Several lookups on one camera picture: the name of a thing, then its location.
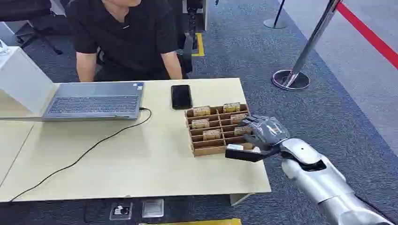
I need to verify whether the wooden card box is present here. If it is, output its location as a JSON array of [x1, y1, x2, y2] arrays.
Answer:
[[184, 103, 255, 158]]

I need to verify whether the person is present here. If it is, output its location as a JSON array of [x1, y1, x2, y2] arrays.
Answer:
[[64, 0, 188, 83]]

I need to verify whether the chrome stanchion post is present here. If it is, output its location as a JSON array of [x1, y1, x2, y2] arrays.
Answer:
[[271, 0, 342, 91]]

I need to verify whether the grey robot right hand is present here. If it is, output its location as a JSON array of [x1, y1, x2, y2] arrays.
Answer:
[[240, 114, 291, 152]]

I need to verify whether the white box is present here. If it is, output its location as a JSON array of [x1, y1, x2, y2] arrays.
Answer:
[[0, 45, 57, 114]]

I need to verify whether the open floor socket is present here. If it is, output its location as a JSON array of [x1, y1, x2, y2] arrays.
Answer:
[[109, 202, 134, 221]]

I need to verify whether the black office chair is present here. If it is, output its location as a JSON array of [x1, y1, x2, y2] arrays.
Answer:
[[0, 0, 71, 56]]

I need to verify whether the black power cable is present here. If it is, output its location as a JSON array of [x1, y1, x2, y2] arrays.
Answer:
[[8, 107, 153, 203]]

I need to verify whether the yellow floor tape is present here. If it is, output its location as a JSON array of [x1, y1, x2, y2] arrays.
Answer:
[[191, 32, 206, 58]]

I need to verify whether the steel floor plate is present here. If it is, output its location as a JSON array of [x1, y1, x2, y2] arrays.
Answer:
[[141, 198, 165, 218]]

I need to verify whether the dark stanchion post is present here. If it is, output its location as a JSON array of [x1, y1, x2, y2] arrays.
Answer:
[[263, 0, 289, 30]]

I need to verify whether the black smartphone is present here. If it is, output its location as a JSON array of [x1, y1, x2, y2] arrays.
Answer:
[[170, 84, 193, 110]]

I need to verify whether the pale desk leg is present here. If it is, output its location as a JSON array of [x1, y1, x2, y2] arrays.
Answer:
[[230, 193, 255, 207]]

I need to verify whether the printed card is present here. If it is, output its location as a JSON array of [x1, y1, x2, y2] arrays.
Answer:
[[191, 119, 211, 129], [230, 113, 249, 125], [233, 125, 253, 136], [222, 102, 241, 113], [192, 106, 212, 117], [202, 129, 222, 141]]

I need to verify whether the red barrier belt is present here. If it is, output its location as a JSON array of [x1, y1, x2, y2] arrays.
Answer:
[[335, 1, 398, 71]]

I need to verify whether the grey laptop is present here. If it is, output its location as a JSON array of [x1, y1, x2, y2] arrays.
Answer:
[[0, 81, 145, 122]]

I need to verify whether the yellow board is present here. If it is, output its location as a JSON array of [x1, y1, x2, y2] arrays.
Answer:
[[139, 218, 243, 225]]

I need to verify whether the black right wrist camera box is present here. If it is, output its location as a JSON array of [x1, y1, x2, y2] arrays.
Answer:
[[225, 143, 281, 163]]

